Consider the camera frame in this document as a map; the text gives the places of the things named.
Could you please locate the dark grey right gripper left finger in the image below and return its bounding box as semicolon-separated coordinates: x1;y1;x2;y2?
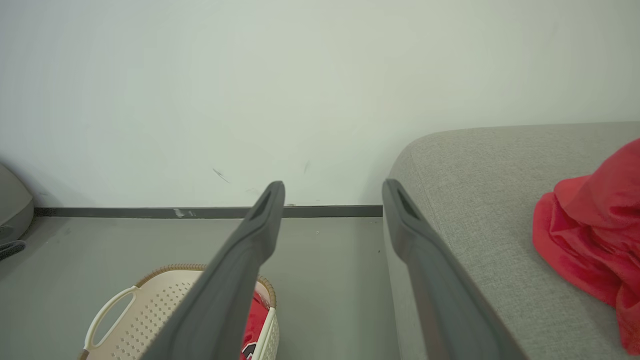
140;180;286;360

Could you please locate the cream perforated plastic laundry basket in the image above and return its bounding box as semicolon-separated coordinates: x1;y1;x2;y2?
79;263;279;360

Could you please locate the grey fabric sofa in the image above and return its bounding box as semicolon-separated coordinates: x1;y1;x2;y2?
382;121;640;360

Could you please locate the red fleece garment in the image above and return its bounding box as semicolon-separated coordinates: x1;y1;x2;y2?
532;138;640;357

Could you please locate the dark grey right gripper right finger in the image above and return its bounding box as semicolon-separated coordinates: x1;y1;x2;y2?
382;178;529;360

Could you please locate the grey rounded appliance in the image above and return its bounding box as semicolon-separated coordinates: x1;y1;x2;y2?
0;163;35;246

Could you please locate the black wall baseboard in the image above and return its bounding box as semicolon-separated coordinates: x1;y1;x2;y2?
34;204;384;219

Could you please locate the dark grey flat object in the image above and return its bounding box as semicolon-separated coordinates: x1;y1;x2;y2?
0;240;27;262

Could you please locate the red printed jersey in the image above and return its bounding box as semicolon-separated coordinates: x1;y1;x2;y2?
241;292;271;360

